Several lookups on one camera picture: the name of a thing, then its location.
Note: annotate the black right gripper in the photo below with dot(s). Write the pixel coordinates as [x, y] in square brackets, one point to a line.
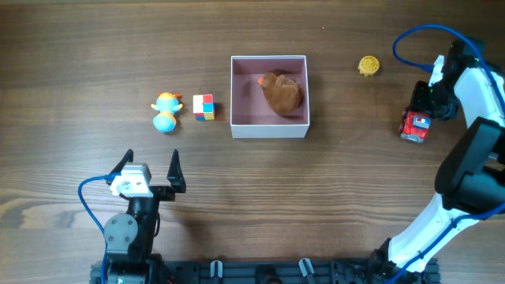
[417, 103]

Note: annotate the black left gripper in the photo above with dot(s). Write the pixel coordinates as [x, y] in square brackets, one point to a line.
[166, 193]

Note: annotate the red toy truck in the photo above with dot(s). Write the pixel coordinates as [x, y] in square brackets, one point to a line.
[414, 126]

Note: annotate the yellow round toy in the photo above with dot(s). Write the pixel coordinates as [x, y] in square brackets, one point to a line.
[368, 66]

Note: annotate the brown plush toy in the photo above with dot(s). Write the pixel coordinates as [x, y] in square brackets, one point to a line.
[282, 94]

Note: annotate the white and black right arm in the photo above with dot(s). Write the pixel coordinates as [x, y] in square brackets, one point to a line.
[467, 190]

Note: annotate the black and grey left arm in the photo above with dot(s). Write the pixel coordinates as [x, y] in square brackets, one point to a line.
[129, 236]

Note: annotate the blue duck toy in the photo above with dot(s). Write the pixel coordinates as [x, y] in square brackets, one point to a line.
[167, 104]

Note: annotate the colourful puzzle cube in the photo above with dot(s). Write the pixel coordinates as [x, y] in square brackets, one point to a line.
[204, 107]

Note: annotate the white box with pink interior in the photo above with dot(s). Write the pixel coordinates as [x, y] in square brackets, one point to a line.
[250, 115]

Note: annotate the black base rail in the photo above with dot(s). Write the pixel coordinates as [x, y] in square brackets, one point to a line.
[339, 271]

